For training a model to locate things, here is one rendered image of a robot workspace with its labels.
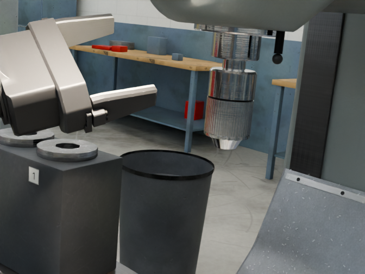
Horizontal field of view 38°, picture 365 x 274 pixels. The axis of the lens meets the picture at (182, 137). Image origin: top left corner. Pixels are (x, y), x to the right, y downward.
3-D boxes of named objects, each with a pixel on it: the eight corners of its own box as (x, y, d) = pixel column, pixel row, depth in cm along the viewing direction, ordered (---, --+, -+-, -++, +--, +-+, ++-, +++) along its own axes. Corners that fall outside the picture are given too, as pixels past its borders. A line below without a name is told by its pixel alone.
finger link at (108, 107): (152, 104, 49) (88, 121, 47) (155, 79, 47) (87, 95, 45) (159, 116, 48) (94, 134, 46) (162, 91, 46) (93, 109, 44)
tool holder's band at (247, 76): (240, 77, 56) (241, 67, 55) (265, 83, 52) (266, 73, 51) (200, 75, 54) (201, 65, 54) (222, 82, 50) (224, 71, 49)
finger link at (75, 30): (114, 12, 52) (52, 24, 50) (113, 38, 55) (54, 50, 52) (108, 2, 53) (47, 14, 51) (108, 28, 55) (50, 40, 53)
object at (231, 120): (235, 128, 57) (240, 77, 56) (258, 138, 53) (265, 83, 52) (195, 128, 55) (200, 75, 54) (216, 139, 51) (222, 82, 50)
